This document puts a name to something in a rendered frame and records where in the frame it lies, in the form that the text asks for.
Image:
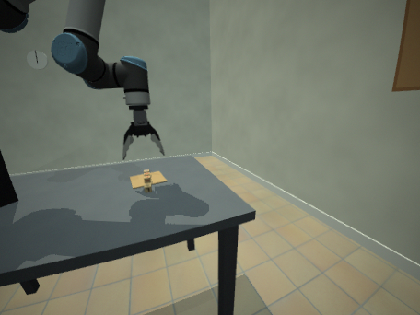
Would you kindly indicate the tan flat mat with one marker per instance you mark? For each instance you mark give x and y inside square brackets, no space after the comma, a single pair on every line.
[155,177]

